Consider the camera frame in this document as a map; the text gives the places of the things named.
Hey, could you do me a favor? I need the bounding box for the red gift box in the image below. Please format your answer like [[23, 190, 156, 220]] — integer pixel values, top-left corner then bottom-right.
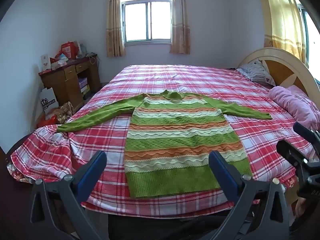
[[61, 41, 80, 60]]

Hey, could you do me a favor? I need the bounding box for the white crown print paper bag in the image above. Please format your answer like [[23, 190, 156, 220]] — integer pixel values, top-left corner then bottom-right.
[[39, 87, 59, 115]]

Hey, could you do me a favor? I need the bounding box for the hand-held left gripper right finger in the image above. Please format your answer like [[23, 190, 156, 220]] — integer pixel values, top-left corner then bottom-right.
[[208, 151, 290, 240]]

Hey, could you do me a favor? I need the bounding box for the beige floral curtain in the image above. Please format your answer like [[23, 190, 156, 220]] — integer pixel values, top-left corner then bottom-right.
[[105, 0, 126, 57], [169, 0, 191, 54]]

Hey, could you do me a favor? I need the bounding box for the white heart print box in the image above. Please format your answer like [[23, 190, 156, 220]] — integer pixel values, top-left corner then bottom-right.
[[41, 54, 50, 72]]

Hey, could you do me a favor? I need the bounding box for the grey framed sliding window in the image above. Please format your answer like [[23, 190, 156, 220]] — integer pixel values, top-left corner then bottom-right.
[[121, 1, 173, 46]]

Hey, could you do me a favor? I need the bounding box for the green striped knit sweater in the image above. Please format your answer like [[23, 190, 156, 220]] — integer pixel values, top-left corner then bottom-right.
[[57, 90, 273, 198]]

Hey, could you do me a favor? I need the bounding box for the window behind yellow curtain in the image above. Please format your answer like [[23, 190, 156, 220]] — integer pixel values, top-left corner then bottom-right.
[[299, 5, 320, 85]]

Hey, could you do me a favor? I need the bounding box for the cream wooden headboard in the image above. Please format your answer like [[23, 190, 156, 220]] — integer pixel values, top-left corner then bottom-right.
[[236, 47, 320, 105]]

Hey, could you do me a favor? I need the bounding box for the red plastic bag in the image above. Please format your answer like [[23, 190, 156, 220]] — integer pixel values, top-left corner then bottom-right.
[[37, 114, 58, 128]]

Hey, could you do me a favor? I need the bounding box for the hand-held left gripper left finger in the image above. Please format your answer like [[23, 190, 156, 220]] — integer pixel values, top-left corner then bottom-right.
[[30, 151, 108, 240]]

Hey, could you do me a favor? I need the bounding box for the grey patterned pillow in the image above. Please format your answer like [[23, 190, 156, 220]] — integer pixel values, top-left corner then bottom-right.
[[236, 59, 276, 87]]

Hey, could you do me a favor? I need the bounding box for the pink quilt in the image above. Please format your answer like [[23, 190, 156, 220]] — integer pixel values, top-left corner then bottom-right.
[[269, 85, 320, 130]]

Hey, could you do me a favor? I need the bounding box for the yellow curtain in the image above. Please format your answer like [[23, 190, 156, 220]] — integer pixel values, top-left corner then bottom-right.
[[257, 0, 309, 67]]

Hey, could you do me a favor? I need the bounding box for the bed with red plaid sheet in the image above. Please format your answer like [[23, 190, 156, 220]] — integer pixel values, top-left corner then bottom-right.
[[6, 64, 320, 218]]

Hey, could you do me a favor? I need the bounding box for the brown wooden desk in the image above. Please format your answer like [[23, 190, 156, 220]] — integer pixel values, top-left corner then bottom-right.
[[38, 55, 102, 108]]

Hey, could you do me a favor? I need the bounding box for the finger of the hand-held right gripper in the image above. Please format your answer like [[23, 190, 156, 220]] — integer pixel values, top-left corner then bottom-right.
[[293, 122, 320, 148], [276, 140, 313, 173]]

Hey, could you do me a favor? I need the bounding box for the blue and white packet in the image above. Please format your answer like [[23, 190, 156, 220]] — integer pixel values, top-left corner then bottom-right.
[[56, 52, 69, 64]]

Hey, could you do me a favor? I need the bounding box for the brown patterned bag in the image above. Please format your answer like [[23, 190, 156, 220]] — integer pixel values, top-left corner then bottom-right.
[[56, 102, 75, 125]]

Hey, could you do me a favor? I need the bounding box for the floral mattress pad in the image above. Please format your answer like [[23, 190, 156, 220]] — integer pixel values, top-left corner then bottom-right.
[[7, 161, 34, 184]]

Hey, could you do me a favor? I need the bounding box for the person's right hand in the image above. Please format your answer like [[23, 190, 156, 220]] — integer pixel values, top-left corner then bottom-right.
[[294, 197, 308, 218]]

